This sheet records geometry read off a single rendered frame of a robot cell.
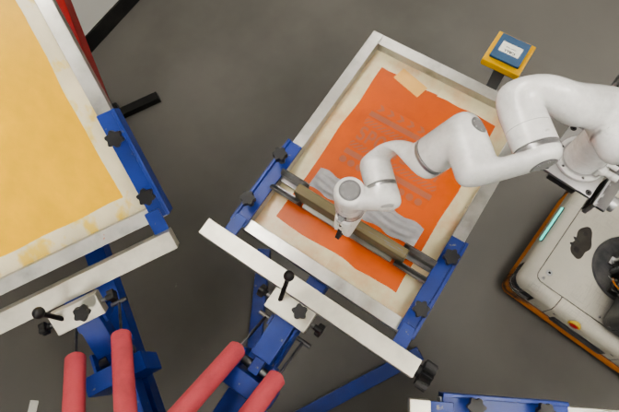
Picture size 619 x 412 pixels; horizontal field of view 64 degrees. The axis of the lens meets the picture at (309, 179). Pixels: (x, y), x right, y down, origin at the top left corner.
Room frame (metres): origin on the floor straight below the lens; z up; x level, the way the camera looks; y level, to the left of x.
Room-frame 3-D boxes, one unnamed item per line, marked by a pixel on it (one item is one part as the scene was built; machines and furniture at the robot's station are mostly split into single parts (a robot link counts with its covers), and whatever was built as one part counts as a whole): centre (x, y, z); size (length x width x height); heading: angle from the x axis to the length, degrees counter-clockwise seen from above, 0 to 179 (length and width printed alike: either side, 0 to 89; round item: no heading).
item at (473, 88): (0.52, -0.24, 0.97); 0.79 x 0.58 x 0.04; 135
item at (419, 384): (-0.05, -0.17, 1.02); 0.07 x 0.06 x 0.07; 135
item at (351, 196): (0.36, -0.12, 1.25); 0.15 x 0.10 x 0.11; 90
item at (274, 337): (0.13, 0.16, 1.02); 0.17 x 0.06 x 0.05; 135
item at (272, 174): (0.55, 0.13, 0.97); 0.30 x 0.05 x 0.07; 135
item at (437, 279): (0.15, -0.27, 0.97); 0.30 x 0.05 x 0.07; 135
